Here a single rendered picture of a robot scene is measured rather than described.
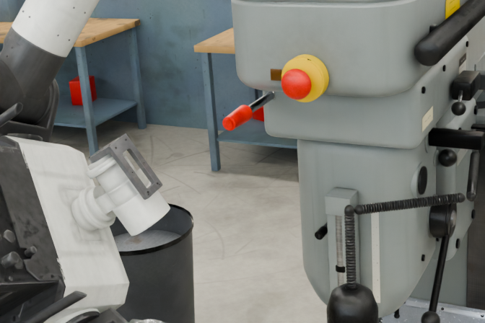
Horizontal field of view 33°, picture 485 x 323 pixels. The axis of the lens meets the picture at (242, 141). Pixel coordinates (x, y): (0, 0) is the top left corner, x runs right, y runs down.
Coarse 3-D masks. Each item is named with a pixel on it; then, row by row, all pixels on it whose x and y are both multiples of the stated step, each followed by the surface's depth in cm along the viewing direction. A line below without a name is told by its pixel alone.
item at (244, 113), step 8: (264, 96) 121; (272, 96) 122; (256, 104) 118; (264, 104) 120; (232, 112) 113; (240, 112) 113; (248, 112) 114; (224, 120) 112; (232, 120) 111; (240, 120) 112; (232, 128) 112
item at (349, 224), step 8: (344, 208) 111; (352, 208) 111; (344, 216) 111; (352, 216) 111; (344, 224) 112; (352, 224) 111; (352, 232) 112; (352, 240) 112; (352, 248) 112; (352, 256) 113; (352, 264) 113; (352, 272) 114; (352, 280) 114
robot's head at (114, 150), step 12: (108, 144) 112; (120, 144) 110; (132, 144) 111; (96, 156) 111; (108, 156) 111; (120, 156) 109; (132, 156) 111; (96, 168) 110; (144, 168) 111; (132, 180) 109; (156, 180) 112; (144, 192) 110
